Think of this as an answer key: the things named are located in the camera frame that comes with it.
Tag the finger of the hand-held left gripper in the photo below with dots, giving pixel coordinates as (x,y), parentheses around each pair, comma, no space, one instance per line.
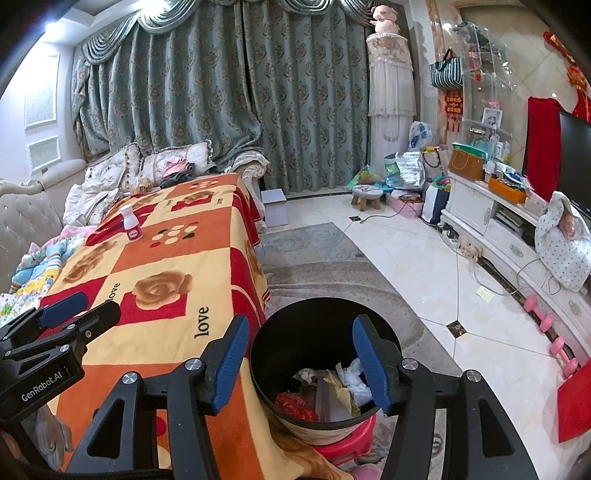
(101,316)
(64,307)

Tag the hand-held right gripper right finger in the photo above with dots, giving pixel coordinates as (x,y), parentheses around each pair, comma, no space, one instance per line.
(371,369)

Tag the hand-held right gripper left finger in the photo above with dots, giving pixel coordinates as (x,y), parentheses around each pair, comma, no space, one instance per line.
(228,364)

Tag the white tissue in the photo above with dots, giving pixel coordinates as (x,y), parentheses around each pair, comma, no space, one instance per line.
(358,383)

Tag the yellow paper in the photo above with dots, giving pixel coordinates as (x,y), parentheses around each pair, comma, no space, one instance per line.
(344,392)

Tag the black trash bin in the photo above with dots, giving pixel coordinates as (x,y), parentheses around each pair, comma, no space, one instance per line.
(286,337)

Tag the beige paper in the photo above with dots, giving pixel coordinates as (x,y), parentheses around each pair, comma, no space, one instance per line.
(304,374)

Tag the red plastic bag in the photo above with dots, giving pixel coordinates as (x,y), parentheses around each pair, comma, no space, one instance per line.
(295,404)

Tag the person's left hand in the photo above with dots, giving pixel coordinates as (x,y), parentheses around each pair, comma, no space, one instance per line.
(53,438)

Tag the colourful children's quilt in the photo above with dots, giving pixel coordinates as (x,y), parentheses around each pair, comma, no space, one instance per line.
(39,267)

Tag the pink plastic stool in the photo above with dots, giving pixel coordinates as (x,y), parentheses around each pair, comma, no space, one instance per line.
(346,445)

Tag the printed rose blanket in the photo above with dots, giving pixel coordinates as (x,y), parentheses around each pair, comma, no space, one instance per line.
(152,249)

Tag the white bottle pink label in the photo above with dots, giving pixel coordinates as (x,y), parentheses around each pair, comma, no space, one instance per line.
(131,226)

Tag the beige tufted sofa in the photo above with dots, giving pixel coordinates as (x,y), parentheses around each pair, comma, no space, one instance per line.
(27,217)

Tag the white padded jacket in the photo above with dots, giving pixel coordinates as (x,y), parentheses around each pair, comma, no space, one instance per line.
(87,201)

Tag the yellow paper note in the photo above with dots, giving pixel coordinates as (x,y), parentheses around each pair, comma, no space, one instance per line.
(484,293)

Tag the fringed beige cushion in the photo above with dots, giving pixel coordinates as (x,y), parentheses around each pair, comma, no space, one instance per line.
(111,168)

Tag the white power strip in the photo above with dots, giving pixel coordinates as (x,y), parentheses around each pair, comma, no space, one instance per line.
(450,236)

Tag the floral fringed cushion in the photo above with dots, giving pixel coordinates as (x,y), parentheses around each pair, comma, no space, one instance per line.
(157,164)

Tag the pile of clothes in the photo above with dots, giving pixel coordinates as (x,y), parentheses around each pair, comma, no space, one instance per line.
(178,171)

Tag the grey step box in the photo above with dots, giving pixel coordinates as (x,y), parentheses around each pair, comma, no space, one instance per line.
(274,207)

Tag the pink basin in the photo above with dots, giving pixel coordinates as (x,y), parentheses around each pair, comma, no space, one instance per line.
(406,205)

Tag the pink dumbbell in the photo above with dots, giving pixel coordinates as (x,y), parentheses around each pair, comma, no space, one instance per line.
(564,355)
(538,314)

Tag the white shopping bag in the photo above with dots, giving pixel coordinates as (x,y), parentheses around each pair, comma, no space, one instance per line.
(434,205)

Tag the small wooden stool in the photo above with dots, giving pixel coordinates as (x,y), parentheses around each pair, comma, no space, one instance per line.
(367,191)

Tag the colourful foil bag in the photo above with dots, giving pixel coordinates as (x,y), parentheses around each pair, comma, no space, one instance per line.
(364,177)

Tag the white television cabinet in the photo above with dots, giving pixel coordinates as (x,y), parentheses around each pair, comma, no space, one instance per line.
(475,207)

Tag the teal gift bag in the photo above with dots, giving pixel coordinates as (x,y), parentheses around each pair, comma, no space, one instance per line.
(391,171)

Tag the silver insulated bag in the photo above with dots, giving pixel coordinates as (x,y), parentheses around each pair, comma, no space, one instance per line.
(410,170)

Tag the red flat bag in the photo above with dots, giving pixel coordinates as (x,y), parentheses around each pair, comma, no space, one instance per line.
(575,406)

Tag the orange tray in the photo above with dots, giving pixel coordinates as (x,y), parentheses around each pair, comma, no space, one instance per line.
(505,190)

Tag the brown handbag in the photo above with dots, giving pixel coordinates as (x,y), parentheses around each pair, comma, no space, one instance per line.
(466,166)

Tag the white dotted cloth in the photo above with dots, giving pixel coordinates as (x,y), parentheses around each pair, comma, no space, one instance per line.
(561,249)

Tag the white plastic bag blue print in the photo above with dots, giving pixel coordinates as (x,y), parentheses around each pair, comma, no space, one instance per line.
(421,136)

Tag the green patterned curtain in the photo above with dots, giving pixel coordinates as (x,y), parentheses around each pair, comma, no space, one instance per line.
(207,92)

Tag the red hanging decoration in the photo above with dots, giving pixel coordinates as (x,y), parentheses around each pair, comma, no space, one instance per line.
(454,108)

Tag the lace covered air conditioner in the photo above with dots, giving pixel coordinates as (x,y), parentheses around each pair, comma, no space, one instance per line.
(392,92)

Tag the red cloth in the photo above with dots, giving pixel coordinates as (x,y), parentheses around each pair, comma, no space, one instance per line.
(542,143)

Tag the black television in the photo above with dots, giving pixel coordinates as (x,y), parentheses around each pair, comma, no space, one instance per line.
(575,161)

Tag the striped tote bag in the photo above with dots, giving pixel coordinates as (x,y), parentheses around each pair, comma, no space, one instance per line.
(447,74)

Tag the clear acrylic shelf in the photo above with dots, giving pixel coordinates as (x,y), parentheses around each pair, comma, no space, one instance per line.
(480,60)

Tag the pink pig plush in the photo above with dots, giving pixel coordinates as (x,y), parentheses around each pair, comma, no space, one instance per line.
(385,18)

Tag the red knot decoration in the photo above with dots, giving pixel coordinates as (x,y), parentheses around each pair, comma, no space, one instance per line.
(577,74)

